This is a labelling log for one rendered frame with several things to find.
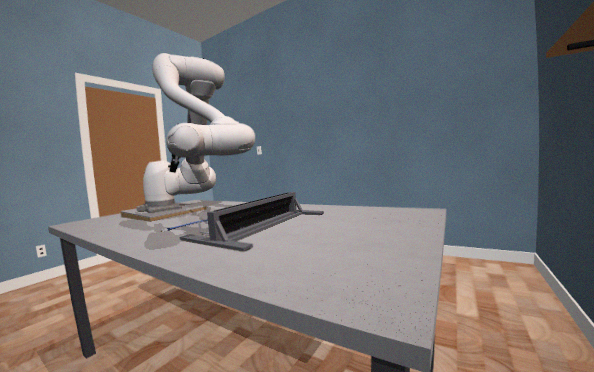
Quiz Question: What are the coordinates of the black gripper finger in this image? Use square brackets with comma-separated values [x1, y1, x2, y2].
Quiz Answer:
[168, 154, 180, 173]

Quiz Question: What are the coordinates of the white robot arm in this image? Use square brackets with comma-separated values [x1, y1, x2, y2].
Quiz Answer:
[136, 53, 255, 213]

